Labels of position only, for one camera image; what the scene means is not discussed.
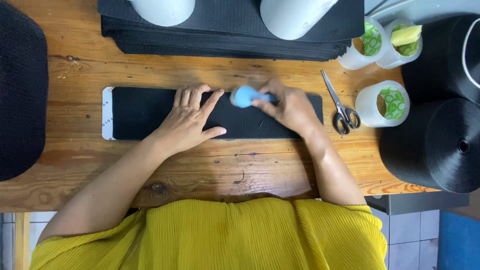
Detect person's right hand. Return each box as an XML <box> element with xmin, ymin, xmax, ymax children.
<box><xmin>251</xmin><ymin>78</ymin><xmax>324</xmax><ymax>138</ymax></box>

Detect person's left hand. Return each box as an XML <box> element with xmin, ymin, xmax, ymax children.
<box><xmin>151</xmin><ymin>83</ymin><xmax>227</xmax><ymax>155</ymax></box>

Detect light blue hand tool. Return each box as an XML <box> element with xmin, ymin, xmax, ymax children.
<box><xmin>229</xmin><ymin>85</ymin><xmax>279</xmax><ymax>109</ymax></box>

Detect black textured fabric strip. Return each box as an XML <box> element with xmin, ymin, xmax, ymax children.
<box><xmin>112</xmin><ymin>86</ymin><xmax>324</xmax><ymax>141</ymax></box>

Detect stack of black fabric strips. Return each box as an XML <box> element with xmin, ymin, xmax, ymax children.
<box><xmin>97</xmin><ymin>0</ymin><xmax>365</xmax><ymax>62</ymax></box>

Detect white plastic cone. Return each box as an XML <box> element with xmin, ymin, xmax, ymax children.
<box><xmin>128</xmin><ymin>0</ymin><xmax>196</xmax><ymax>27</ymax></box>
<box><xmin>260</xmin><ymin>0</ymin><xmax>339</xmax><ymax>41</ymax></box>

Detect clear tape roll green core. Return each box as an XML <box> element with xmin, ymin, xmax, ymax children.
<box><xmin>337</xmin><ymin>16</ymin><xmax>388</xmax><ymax>71</ymax></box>
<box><xmin>355</xmin><ymin>80</ymin><xmax>410</xmax><ymax>128</ymax></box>
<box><xmin>376</xmin><ymin>19</ymin><xmax>424</xmax><ymax>70</ymax></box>

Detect yellow ribbed shirt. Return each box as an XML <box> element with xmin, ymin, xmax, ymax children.
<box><xmin>29</xmin><ymin>197</ymin><xmax>388</xmax><ymax>270</ymax></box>

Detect yellow sponge piece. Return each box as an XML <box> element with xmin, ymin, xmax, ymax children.
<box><xmin>390</xmin><ymin>25</ymin><xmax>423</xmax><ymax>47</ymax></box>

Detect white printed backing sheet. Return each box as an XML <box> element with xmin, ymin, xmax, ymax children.
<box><xmin>101</xmin><ymin>86</ymin><xmax>115</xmax><ymax>141</ymax></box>

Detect large black fabric roll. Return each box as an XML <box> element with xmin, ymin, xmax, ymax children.
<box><xmin>379</xmin><ymin>98</ymin><xmax>480</xmax><ymax>194</ymax></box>
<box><xmin>401</xmin><ymin>14</ymin><xmax>480</xmax><ymax>106</ymax></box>

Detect grey tray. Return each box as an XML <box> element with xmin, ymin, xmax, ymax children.
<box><xmin>364</xmin><ymin>0</ymin><xmax>480</xmax><ymax>26</ymax></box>

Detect blue plastic object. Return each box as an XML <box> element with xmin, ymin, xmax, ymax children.
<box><xmin>437</xmin><ymin>211</ymin><xmax>480</xmax><ymax>270</ymax></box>

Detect black textured fabric pile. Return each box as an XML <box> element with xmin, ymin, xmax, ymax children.
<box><xmin>0</xmin><ymin>1</ymin><xmax>49</xmax><ymax>182</ymax></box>

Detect black handled scissors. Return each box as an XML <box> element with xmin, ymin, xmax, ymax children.
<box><xmin>320</xmin><ymin>69</ymin><xmax>362</xmax><ymax>136</ymax></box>

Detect grey metal table bracket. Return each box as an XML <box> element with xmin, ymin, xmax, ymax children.
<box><xmin>365</xmin><ymin>191</ymin><xmax>470</xmax><ymax>216</ymax></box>

